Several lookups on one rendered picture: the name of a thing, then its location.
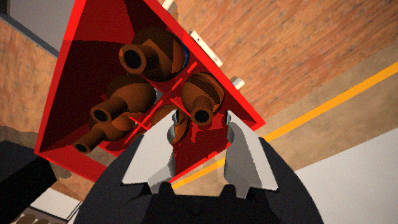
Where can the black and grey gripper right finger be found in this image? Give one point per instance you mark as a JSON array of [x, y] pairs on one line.
[[260, 175]]

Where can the dark red open crate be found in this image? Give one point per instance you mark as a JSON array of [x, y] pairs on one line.
[[89, 60]]

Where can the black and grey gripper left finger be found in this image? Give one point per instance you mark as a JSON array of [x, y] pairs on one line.
[[137, 171]]

